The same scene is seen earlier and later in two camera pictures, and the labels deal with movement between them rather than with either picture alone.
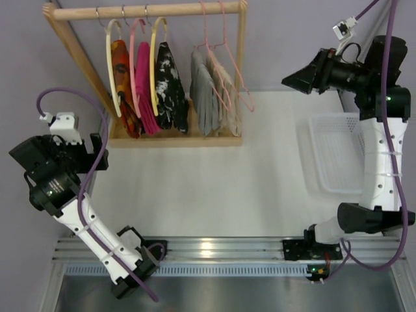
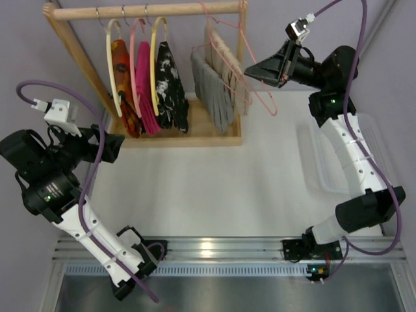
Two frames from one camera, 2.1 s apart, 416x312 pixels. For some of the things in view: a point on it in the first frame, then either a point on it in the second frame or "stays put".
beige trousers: x=227 y=97 → x=219 y=53
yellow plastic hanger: x=151 y=37 stays put
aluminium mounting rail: x=231 y=257 stays put
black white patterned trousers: x=171 y=99 stays put
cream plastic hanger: x=108 y=31 stays put
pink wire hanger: x=224 y=41 → x=275 y=108
